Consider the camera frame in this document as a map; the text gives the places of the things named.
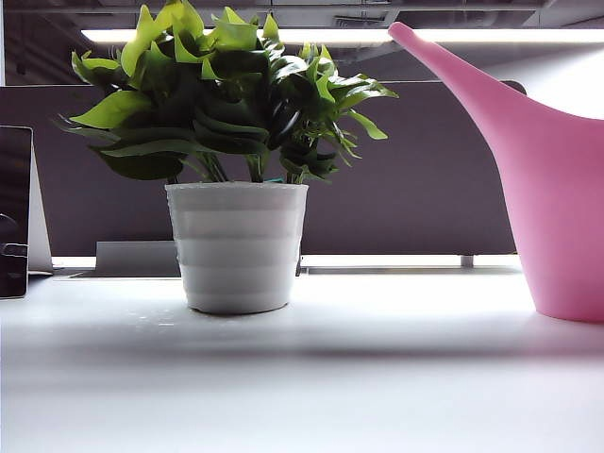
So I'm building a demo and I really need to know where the long ceiling light strip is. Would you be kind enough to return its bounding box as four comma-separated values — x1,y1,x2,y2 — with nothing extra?
79,26,604,46

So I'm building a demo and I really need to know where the ceiling air vent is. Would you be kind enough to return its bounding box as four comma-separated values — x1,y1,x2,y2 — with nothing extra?
333,13,389,27

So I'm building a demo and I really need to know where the black screen white stand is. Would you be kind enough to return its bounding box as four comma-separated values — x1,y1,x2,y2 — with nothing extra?
0,125,56,299

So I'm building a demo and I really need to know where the grey flat box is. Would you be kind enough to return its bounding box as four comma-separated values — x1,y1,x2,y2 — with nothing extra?
95,240,181,278

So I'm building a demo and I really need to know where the dark purple desk partition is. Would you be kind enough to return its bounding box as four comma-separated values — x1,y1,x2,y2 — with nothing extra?
0,80,529,259

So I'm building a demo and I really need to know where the pink plastic watering can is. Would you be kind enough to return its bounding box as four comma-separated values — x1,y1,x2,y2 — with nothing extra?
387,21,604,325

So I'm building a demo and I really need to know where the green leafy plant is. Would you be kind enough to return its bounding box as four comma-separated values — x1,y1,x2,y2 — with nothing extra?
54,0,400,186

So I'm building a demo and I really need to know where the white ribbed plant pot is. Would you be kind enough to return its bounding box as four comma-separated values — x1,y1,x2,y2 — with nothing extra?
163,182,310,316

